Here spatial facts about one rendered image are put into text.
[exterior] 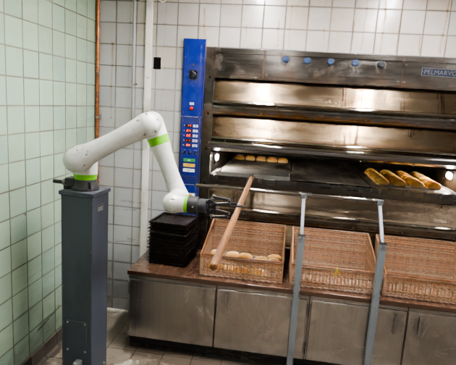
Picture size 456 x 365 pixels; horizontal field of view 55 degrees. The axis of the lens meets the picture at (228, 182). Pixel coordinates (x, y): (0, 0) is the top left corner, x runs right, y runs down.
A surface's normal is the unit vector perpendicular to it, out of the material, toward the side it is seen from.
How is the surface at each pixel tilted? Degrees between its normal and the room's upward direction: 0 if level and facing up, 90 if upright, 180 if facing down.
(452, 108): 70
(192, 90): 90
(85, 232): 90
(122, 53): 90
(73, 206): 90
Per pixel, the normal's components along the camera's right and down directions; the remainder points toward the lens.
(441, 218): -0.11, -0.18
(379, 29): -0.14, 0.17
